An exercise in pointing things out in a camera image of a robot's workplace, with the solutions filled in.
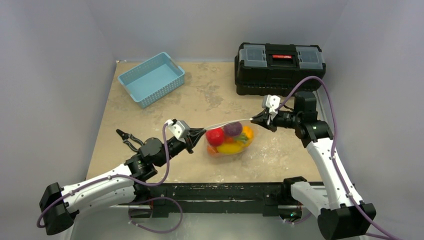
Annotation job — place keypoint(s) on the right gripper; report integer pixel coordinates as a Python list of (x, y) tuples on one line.
[(269, 120)]

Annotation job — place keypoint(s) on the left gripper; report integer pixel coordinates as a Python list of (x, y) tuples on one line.
[(193, 137)]

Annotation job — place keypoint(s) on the purple fake cabbage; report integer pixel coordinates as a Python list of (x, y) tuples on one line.
[(233, 129)]

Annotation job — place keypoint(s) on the polka dot zip top bag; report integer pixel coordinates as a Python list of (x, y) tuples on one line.
[(229, 138)]

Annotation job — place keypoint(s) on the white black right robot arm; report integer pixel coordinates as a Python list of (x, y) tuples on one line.
[(341, 213)]

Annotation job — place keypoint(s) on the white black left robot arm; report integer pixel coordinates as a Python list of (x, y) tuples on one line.
[(148, 167)]

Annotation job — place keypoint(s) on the red fake apple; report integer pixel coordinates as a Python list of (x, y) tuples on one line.
[(215, 137)]

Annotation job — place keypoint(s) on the black plastic toolbox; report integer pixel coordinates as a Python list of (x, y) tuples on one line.
[(275, 69)]

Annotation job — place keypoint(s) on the light blue perforated basket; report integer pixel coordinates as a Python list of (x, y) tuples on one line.
[(153, 79)]

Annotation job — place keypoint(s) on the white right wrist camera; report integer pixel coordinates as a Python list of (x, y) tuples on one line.
[(271, 104)]

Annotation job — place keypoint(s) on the black handled pliers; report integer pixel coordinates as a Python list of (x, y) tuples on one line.
[(127, 139)]

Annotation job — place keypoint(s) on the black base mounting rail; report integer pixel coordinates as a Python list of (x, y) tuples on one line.
[(269, 199)]

